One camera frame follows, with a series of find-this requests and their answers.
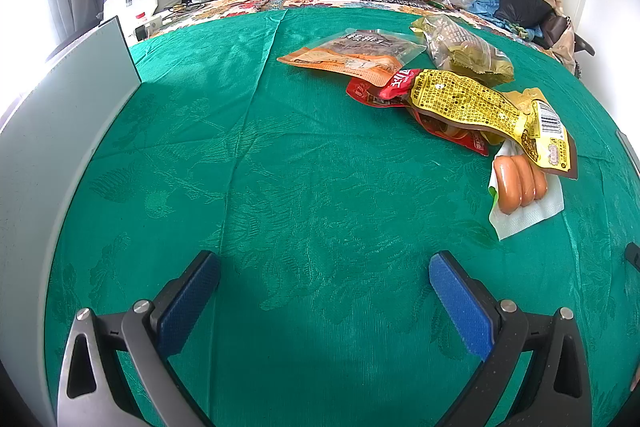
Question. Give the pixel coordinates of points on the small yellow snack packet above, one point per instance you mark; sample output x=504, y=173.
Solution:
x=525, y=97

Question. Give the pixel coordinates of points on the green patterned cloth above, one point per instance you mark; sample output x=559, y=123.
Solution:
x=300, y=182

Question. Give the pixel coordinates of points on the clear sausage packet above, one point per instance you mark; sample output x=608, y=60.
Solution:
x=517, y=182

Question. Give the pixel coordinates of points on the red snack packet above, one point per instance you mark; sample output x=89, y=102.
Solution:
x=385, y=92

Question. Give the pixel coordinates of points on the black bag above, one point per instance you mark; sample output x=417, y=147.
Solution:
x=522, y=4

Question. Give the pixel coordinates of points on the white cardboard box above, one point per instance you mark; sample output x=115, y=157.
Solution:
x=45, y=157

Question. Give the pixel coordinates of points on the olive green snack packet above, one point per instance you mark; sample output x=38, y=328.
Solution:
x=465, y=47

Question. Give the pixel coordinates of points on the small red-capped bottle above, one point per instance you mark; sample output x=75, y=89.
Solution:
x=142, y=18

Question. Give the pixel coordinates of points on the long yellow snack packet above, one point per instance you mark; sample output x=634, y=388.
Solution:
x=465, y=102

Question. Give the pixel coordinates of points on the white plastic bag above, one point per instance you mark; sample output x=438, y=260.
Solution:
x=135, y=4

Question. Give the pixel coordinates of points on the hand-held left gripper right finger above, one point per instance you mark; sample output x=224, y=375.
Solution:
x=462, y=307

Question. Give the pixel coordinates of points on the brown chair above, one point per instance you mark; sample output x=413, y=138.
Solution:
x=557, y=27

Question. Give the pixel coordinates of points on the floral bedsheet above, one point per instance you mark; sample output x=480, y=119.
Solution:
x=225, y=4

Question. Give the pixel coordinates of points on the orange jerky snack packet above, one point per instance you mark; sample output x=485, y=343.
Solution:
x=350, y=57

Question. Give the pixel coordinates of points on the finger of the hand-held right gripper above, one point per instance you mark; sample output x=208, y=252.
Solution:
x=634, y=257

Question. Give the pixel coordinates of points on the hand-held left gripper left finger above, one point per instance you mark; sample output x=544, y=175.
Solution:
x=187, y=307

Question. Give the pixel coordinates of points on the blue cloth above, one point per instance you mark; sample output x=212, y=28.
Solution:
x=482, y=6

